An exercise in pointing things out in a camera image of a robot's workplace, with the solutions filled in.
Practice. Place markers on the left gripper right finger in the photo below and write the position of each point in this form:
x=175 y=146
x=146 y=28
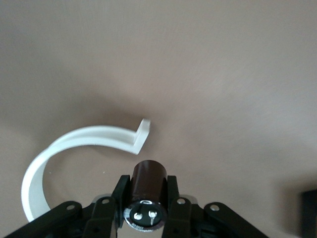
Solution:
x=188 y=218

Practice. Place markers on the brown table cover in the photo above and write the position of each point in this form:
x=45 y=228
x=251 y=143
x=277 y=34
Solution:
x=173 y=62

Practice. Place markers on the large white curved bracket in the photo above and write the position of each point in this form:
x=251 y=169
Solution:
x=81 y=136

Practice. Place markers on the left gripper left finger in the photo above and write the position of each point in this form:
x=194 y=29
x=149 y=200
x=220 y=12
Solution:
x=99 y=218

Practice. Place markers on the dark cylindrical capacitor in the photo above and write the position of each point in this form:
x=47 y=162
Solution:
x=148 y=178

